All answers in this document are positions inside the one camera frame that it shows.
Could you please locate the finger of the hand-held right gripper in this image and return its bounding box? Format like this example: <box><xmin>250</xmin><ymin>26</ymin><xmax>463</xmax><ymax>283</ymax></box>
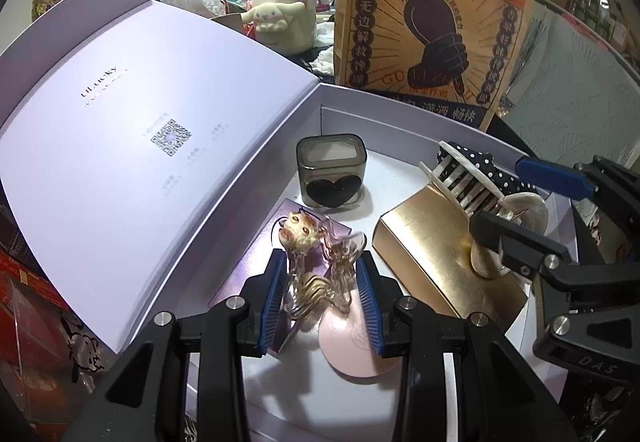
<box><xmin>470</xmin><ymin>211</ymin><xmax>576</xmax><ymax>290</ymax></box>
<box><xmin>515</xmin><ymin>154</ymin><xmax>640</xmax><ymax>248</ymax></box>

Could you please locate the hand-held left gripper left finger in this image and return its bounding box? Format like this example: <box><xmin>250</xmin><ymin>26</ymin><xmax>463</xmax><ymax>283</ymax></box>
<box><xmin>65</xmin><ymin>249</ymin><xmax>291</xmax><ymax>442</ymax></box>

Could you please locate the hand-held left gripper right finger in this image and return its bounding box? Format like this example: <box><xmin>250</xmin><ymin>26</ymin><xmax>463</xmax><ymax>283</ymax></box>
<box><xmin>352</xmin><ymin>252</ymin><xmax>581</xmax><ymax>442</ymax></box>

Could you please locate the white pearl hair claw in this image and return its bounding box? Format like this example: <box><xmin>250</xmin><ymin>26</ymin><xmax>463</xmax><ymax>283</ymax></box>
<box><xmin>417</xmin><ymin>142</ymin><xmax>548</xmax><ymax>279</ymax></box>

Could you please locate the small purple card box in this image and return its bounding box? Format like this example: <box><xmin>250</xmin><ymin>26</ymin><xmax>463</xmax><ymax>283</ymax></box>
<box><xmin>210</xmin><ymin>197</ymin><xmax>353</xmax><ymax>358</ymax></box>

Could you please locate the pink round compact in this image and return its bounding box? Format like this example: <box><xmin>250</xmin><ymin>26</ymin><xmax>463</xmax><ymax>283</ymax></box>
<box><xmin>317</xmin><ymin>289</ymin><xmax>406</xmax><ymax>379</ymax></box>

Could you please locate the black white patterned scrunchie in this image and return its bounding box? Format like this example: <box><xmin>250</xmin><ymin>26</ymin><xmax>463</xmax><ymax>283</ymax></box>
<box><xmin>437</xmin><ymin>140</ymin><xmax>538</xmax><ymax>198</ymax></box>

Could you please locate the clear hair claw bear charm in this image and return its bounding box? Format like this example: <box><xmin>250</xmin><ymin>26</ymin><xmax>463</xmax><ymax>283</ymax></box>
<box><xmin>277</xmin><ymin>209</ymin><xmax>368</xmax><ymax>323</ymax></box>

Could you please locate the gold chocolate box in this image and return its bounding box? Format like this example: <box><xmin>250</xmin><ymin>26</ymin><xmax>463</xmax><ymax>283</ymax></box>
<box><xmin>372</xmin><ymin>184</ymin><xmax>531</xmax><ymax>323</ymax></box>

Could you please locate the smoky square case black heart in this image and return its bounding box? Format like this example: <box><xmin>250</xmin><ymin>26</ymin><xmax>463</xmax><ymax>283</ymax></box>
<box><xmin>296</xmin><ymin>134</ymin><xmax>368</xmax><ymax>213</ymax></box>

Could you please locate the lavender gift box with lid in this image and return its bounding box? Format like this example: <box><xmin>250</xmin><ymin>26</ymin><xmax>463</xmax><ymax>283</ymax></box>
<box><xmin>0</xmin><ymin>0</ymin><xmax>581</xmax><ymax>442</ymax></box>

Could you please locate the light blue leaf pattern cushion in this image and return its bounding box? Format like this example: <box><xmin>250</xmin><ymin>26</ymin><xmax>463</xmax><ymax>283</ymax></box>
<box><xmin>505</xmin><ymin>4</ymin><xmax>640</xmax><ymax>158</ymax></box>

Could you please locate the row of small bottles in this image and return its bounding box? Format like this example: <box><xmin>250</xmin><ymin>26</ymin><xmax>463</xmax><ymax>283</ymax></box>
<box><xmin>542</xmin><ymin>0</ymin><xmax>640</xmax><ymax>48</ymax></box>

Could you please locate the brown printed paper bag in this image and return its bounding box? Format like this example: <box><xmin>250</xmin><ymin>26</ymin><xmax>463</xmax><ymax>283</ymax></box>
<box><xmin>334</xmin><ymin>0</ymin><xmax>538</xmax><ymax>133</ymax></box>

